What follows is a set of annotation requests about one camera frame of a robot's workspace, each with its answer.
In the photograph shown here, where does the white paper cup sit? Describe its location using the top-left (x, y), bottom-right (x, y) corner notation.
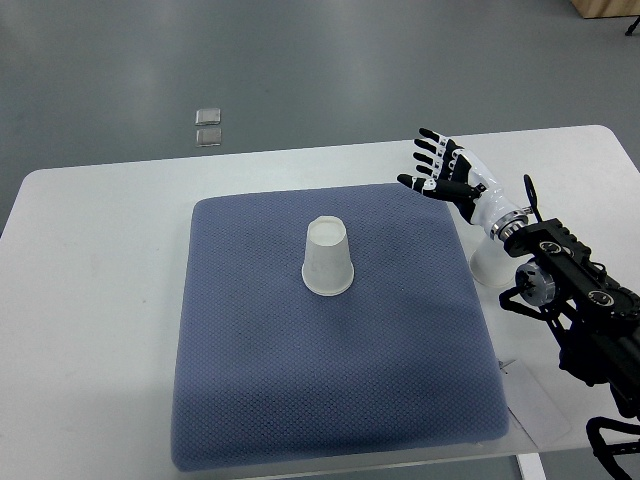
top-left (301, 216), bottom-right (354, 297)
top-left (469, 237), bottom-right (516, 287)

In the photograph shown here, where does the white paper cup on cushion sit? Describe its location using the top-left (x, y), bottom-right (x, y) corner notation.
top-left (301, 216), bottom-right (354, 297)

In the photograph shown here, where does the blue fabric cushion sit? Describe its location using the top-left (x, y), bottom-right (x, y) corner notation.
top-left (171, 183), bottom-right (509, 471)

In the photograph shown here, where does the white table leg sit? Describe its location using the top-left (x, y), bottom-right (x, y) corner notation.
top-left (516, 453), bottom-right (546, 480)

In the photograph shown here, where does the upper metal floor plate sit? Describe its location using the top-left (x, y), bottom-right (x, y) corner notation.
top-left (195, 107), bottom-right (221, 126)

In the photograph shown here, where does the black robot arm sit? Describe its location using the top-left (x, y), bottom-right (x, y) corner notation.
top-left (499, 177), bottom-right (639, 479)

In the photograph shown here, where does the wooden furniture corner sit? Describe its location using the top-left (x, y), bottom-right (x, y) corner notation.
top-left (571, 0), bottom-right (639, 19)

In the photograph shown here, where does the black stand in background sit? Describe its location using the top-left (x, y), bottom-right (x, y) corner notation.
top-left (625, 16), bottom-right (640, 36)

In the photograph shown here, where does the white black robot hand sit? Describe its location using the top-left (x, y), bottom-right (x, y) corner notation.
top-left (397, 128), bottom-right (528, 241)

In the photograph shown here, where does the white paper tag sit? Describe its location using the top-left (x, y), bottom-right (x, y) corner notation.
top-left (500, 360), bottom-right (572, 447)

